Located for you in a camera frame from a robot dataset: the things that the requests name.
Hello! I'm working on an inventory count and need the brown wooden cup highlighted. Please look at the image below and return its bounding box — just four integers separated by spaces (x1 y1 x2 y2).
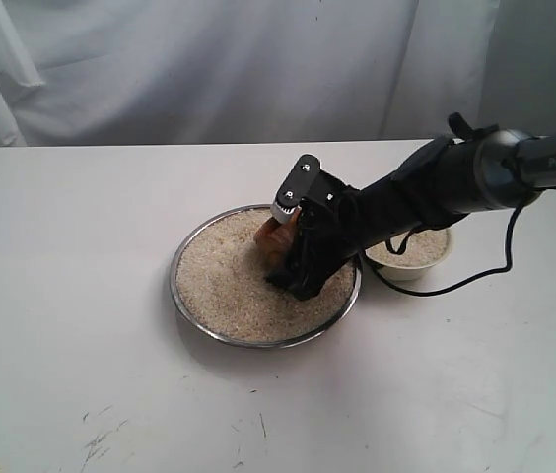
253 210 300 269

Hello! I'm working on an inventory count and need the small white rice bowl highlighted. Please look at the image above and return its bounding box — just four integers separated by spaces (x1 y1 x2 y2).
366 229 452 282

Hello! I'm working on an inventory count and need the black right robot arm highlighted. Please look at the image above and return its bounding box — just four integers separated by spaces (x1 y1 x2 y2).
266 124 556 301

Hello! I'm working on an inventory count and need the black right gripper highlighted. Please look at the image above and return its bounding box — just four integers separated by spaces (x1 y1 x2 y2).
265 170 372 302

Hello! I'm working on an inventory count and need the white backdrop curtain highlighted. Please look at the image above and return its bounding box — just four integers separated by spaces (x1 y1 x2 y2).
0 1 556 147

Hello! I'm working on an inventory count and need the black camera cable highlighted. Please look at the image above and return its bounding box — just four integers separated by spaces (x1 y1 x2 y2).
361 111 556 297

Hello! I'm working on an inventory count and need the round steel rice plate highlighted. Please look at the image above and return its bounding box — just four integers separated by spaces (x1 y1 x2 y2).
169 204 362 350

